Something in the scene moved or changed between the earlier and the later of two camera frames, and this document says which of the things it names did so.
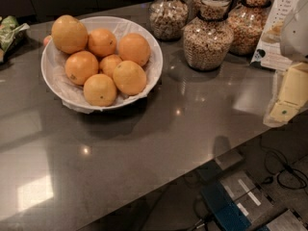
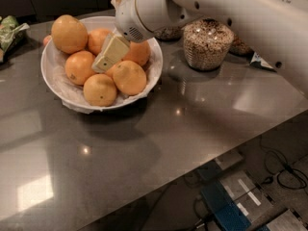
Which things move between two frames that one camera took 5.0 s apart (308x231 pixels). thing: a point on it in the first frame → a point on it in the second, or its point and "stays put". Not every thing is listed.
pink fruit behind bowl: [46, 39] stays put
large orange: [69, 34] stays put
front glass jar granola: [208, 39] stays put
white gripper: [296, 38] → [127, 19]
